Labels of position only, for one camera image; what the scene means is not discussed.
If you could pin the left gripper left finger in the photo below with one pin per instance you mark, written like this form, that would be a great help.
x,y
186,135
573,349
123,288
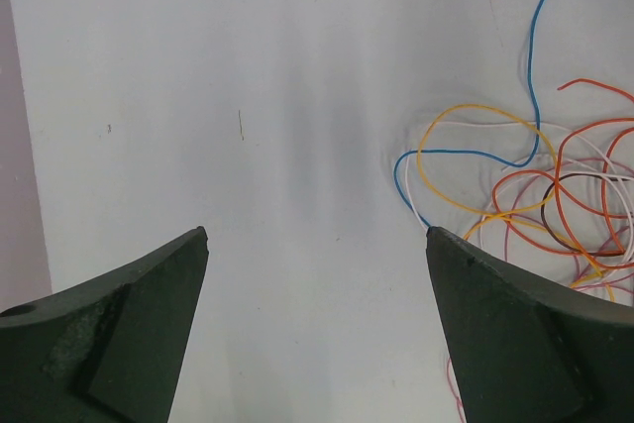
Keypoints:
x,y
109,349

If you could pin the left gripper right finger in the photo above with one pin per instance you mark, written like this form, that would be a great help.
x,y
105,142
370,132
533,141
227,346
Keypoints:
x,y
524,348

